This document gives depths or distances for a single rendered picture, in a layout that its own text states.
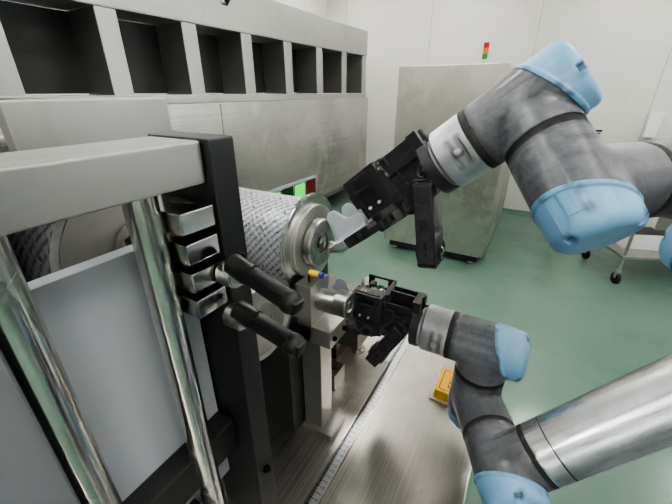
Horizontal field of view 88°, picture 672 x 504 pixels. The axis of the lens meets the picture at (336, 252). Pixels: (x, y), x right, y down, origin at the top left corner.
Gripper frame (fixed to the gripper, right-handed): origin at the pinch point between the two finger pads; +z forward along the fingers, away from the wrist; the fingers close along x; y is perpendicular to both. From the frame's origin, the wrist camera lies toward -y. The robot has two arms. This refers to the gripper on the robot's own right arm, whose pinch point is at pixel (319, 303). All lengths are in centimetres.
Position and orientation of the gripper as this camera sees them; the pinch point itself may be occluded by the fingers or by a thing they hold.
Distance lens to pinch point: 67.5
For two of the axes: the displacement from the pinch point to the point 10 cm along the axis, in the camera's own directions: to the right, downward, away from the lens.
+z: -8.7, -2.1, 4.5
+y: 0.0, -9.1, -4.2
